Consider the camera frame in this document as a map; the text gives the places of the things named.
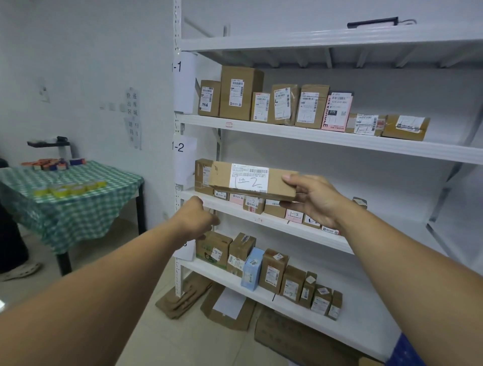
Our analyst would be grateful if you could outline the green printed cardboard box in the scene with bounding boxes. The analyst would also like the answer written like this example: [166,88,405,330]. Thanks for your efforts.
[195,231,233,269]

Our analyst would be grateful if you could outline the black side stand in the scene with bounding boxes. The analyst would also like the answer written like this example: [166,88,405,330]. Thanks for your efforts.
[27,135,72,161]

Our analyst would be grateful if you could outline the bottom-shelf brown parcels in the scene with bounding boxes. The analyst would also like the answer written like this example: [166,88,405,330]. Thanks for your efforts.
[259,248,290,295]

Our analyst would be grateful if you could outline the flattened brown cardboard sheet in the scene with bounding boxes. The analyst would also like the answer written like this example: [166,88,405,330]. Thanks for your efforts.
[255,307,378,366]

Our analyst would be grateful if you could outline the tape-wrapped brown parcel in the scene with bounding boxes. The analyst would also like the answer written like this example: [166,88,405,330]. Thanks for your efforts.
[327,290,343,321]

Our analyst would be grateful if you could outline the person's left hand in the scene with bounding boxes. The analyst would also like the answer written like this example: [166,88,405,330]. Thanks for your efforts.
[175,196,220,240]

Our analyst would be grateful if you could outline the blue plastic crate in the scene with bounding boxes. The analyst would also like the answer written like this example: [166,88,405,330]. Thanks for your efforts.
[384,333,427,366]

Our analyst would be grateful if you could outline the white paper shelf label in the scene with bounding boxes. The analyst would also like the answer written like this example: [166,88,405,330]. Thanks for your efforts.
[173,239,196,261]
[173,51,197,114]
[173,134,198,186]

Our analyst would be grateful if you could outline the light blue box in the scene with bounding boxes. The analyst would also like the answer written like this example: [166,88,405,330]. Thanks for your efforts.
[240,247,266,292]

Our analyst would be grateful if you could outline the person's right forearm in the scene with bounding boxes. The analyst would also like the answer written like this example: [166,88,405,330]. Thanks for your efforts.
[339,209,483,366]

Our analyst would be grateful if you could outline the brown parcel 1012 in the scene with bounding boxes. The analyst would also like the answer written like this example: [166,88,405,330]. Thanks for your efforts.
[264,200,287,219]

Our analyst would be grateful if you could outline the green checked tablecloth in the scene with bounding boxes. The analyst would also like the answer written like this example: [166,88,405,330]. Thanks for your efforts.
[0,161,145,255]

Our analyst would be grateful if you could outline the torn brown cardboard sheet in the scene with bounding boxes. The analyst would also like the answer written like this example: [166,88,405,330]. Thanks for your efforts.
[200,285,257,332]

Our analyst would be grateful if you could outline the taped brown parcel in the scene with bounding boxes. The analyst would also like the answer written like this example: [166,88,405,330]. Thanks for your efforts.
[345,113,387,136]

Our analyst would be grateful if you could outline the row of blue orange blocks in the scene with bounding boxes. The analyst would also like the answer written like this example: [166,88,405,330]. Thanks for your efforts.
[22,158,87,171]

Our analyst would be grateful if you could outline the white metal shelf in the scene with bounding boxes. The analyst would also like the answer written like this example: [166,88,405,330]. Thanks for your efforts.
[173,0,483,362]

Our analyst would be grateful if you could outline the red-taped parcel marked 1-2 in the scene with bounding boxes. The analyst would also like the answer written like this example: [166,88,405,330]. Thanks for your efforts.
[243,196,266,215]

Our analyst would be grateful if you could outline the person's right hand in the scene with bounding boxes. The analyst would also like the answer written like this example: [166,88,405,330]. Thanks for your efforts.
[279,174,357,231]

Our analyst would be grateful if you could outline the long brown box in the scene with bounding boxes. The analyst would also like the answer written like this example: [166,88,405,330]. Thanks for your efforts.
[298,271,317,309]

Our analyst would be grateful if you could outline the folded cardboard pad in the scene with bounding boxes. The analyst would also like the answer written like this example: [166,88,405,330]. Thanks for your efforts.
[155,271,214,320]

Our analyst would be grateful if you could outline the person's left forearm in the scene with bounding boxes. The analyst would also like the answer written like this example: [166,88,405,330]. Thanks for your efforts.
[0,218,197,366]

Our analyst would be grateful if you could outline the brown box labelled 4004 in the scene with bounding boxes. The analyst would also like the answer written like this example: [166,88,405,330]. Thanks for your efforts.
[310,285,333,317]

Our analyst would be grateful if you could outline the small parcel yellow tape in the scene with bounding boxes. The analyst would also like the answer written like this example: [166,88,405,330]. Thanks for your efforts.
[251,92,271,123]

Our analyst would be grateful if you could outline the pink black lettered box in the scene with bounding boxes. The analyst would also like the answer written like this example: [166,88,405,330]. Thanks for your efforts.
[321,91,354,133]

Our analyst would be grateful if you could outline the brown parcel marked 1-3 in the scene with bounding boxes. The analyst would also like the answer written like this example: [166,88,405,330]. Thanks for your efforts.
[280,265,307,302]

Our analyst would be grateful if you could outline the black flat device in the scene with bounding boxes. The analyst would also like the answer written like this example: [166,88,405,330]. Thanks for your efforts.
[347,16,399,30]

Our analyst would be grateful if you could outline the yellow taped parcel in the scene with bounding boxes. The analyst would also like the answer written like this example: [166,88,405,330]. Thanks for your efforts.
[381,115,431,142]

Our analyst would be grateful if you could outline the long brown parcel marked 1-2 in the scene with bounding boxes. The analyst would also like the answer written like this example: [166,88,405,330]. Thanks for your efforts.
[208,161,299,203]

